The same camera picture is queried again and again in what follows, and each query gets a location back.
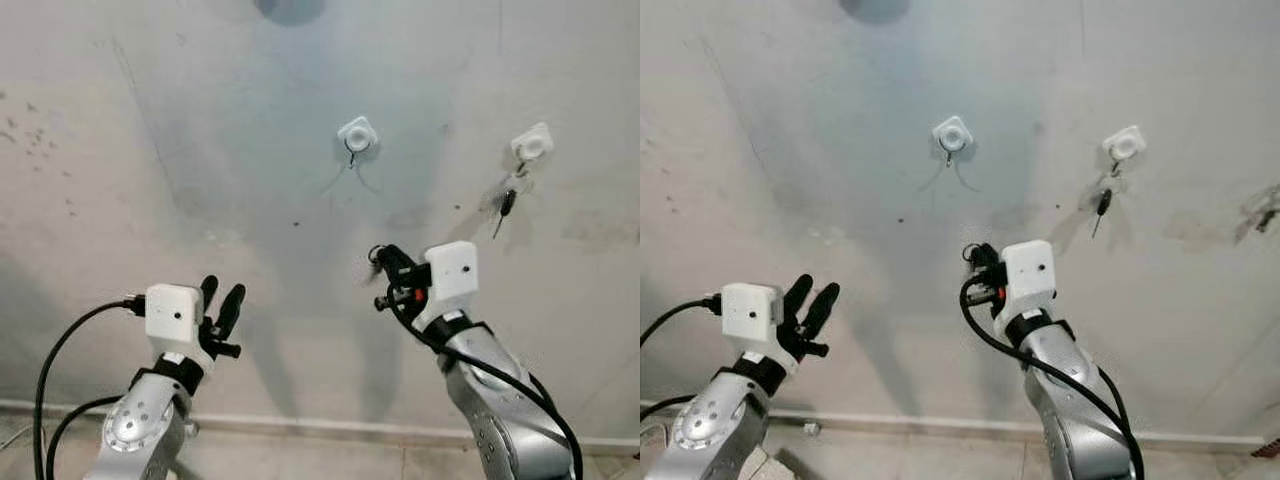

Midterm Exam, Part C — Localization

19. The silver key bunch with rings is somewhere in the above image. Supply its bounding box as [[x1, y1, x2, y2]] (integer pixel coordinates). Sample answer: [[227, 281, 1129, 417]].
[[1240, 185, 1280, 236]]

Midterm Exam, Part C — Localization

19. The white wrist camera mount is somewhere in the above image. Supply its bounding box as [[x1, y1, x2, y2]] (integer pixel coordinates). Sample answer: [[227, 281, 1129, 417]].
[[145, 283, 206, 363], [720, 283, 786, 366], [1000, 240, 1058, 321], [420, 243, 479, 331]]

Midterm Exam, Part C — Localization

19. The black headed key with ring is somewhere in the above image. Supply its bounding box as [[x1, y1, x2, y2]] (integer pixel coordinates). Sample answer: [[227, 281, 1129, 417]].
[[490, 172, 531, 241], [1088, 172, 1123, 241]]

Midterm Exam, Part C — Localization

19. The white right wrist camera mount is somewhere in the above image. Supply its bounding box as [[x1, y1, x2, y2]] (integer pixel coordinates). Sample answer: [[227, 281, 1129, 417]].
[[1000, 240, 1058, 321], [420, 243, 479, 331]]

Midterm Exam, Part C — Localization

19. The white square wall hook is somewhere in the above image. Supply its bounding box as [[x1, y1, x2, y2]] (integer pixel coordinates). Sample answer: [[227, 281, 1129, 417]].
[[932, 114, 975, 168], [1103, 124, 1148, 176], [337, 116, 380, 171], [510, 122, 555, 176]]

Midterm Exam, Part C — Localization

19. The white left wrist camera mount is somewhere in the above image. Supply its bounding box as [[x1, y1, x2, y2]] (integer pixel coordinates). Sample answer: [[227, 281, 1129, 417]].
[[145, 283, 206, 363], [720, 283, 786, 366]]

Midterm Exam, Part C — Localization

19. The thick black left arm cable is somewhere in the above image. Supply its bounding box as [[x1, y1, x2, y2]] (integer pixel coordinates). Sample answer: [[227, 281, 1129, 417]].
[[32, 293, 149, 480], [640, 292, 724, 351]]

